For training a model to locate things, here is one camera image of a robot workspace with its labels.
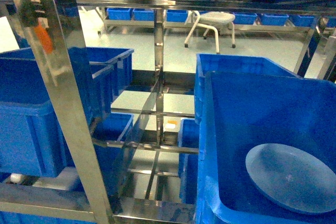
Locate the light blue oval tray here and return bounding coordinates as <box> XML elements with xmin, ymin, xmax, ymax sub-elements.
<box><xmin>245</xmin><ymin>143</ymin><xmax>335</xmax><ymax>215</ymax></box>

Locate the stainless steel shelf rack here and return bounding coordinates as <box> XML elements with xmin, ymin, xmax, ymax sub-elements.
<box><xmin>1</xmin><ymin>0</ymin><xmax>335</xmax><ymax>223</ymax></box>

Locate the blue crate lower right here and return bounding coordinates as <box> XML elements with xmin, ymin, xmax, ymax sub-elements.
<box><xmin>177</xmin><ymin>119</ymin><xmax>200</xmax><ymax>205</ymax></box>

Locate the blue crate behind left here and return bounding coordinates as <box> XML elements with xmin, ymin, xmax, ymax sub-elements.
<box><xmin>0</xmin><ymin>47</ymin><xmax>134</xmax><ymax>96</ymax></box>

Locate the large blue crate right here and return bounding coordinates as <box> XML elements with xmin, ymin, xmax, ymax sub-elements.
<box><xmin>195</xmin><ymin>71</ymin><xmax>335</xmax><ymax>223</ymax></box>

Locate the blue crate lower left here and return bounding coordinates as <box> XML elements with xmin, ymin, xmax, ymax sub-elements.
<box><xmin>93</xmin><ymin>113</ymin><xmax>134</xmax><ymax>196</ymax></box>

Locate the white round stool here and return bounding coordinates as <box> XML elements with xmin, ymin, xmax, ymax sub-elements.
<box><xmin>184</xmin><ymin>10</ymin><xmax>236</xmax><ymax>55</ymax></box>

